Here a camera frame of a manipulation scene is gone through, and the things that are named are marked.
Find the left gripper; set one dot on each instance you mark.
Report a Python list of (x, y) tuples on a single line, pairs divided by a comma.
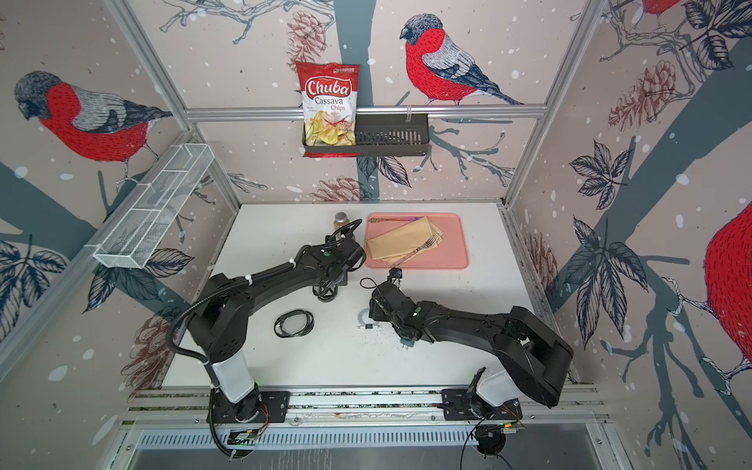
[(346, 280)]

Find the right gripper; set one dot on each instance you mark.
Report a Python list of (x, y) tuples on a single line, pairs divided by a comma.
[(374, 309)]

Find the clear pouch black zipper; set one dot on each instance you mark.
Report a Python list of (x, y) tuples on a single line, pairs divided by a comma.
[(326, 289)]

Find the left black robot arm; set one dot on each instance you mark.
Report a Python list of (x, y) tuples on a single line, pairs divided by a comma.
[(214, 329)]

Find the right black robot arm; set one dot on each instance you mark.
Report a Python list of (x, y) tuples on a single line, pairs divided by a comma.
[(533, 360)]

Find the shichimi spice jar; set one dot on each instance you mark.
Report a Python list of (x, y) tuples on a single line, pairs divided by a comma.
[(341, 220)]

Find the yellow folded napkin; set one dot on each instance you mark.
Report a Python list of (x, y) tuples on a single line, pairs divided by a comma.
[(390, 246)]

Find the clear pouch far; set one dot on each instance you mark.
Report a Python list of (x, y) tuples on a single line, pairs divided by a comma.
[(294, 324)]

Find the pink tray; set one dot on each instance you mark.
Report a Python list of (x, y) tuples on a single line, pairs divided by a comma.
[(450, 254)]

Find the Chuba cassava chips bag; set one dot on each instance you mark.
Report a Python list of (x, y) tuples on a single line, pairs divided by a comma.
[(329, 101)]

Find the pink handled spoon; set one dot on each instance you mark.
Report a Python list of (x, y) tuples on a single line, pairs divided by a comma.
[(393, 219)]

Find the pink handled fork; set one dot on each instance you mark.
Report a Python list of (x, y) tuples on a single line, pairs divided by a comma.
[(433, 240)]

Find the black wall basket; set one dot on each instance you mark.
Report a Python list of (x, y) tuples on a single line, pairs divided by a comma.
[(394, 135)]

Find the aluminium frame rail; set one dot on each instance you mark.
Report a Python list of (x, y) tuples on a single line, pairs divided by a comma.
[(224, 115)]

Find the white wire mesh shelf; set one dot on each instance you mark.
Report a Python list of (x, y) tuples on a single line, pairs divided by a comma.
[(137, 234)]

